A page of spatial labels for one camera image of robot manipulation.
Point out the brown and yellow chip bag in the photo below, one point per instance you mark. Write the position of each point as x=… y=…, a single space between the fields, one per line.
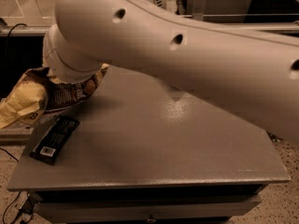
x=38 y=93

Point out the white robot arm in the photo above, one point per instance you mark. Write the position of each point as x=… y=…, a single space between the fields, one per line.
x=250 y=74

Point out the black rxbar chocolate bar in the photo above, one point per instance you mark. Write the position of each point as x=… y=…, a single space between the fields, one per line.
x=50 y=144

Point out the grey table with drawer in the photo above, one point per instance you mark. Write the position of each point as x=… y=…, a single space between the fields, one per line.
x=143 y=154

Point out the right metal railing post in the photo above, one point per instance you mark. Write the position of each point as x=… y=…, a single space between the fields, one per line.
x=198 y=9

